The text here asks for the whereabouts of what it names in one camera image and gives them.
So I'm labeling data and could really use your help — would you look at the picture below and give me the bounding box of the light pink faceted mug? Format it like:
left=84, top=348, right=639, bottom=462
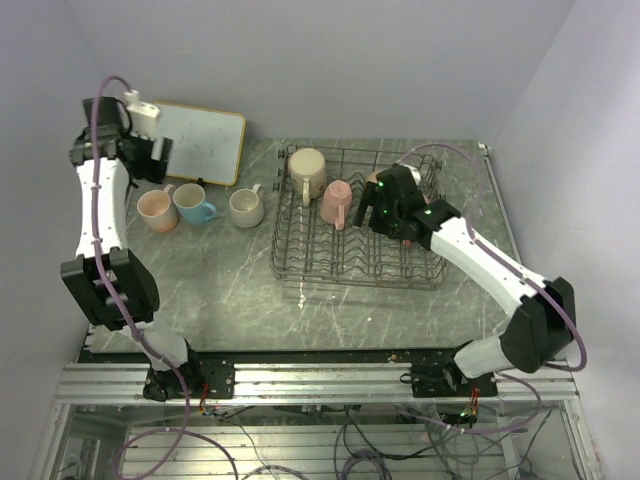
left=320, top=180, right=352, bottom=231

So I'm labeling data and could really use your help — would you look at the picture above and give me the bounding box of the salmon pink mug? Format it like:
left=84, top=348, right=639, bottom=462
left=136, top=184, right=179, bottom=233

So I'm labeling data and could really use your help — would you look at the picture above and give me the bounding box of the blue mug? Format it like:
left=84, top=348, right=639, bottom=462
left=173, top=183, right=217, bottom=225

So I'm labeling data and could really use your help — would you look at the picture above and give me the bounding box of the large beige mug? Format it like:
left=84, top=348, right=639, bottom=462
left=288, top=148, right=327, bottom=207

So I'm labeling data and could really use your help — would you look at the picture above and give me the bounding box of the white speckled mug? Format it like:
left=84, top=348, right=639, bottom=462
left=229, top=184, right=264, bottom=229

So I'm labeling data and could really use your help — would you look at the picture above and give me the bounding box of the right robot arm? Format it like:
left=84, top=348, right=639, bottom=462
left=353, top=164, right=578, bottom=396

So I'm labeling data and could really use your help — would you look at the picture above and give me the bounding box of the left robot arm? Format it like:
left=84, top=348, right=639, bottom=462
left=60, top=90, right=205, bottom=402

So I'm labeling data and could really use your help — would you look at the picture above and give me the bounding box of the pink floral mug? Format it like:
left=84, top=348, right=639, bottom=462
left=402, top=195, right=430, bottom=248

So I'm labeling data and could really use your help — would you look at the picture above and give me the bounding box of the yellow framed whiteboard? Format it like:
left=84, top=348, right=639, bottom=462
left=158, top=102, right=246, bottom=186

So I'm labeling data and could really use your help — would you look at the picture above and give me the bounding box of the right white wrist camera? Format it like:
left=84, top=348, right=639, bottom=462
left=407, top=165, right=421, bottom=186

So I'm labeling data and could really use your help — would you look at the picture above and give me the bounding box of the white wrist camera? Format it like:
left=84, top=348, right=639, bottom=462
left=407, top=165, right=421, bottom=186
left=124, top=90, right=160, bottom=139

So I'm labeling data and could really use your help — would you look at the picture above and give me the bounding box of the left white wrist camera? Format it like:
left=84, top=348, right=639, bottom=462
left=124, top=90, right=160, bottom=139

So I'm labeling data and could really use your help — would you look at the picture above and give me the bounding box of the wire dish rack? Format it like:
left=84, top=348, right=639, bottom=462
left=270, top=144, right=447, bottom=290

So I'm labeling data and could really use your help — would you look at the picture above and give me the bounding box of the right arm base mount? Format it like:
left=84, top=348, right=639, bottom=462
left=399, top=362, right=498, bottom=398

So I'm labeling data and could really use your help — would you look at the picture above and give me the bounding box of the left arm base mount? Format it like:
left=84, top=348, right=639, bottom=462
left=142, top=349, right=236, bottom=402

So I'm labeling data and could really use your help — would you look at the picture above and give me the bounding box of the aluminium frame rail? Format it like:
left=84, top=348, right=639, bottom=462
left=54, top=363, right=579, bottom=406

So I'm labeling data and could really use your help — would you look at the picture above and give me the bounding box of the cable bundle under table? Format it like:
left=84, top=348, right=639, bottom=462
left=169, top=402, right=551, bottom=480

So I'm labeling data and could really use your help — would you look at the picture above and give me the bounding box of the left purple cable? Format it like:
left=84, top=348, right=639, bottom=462
left=89, top=75, right=241, bottom=480

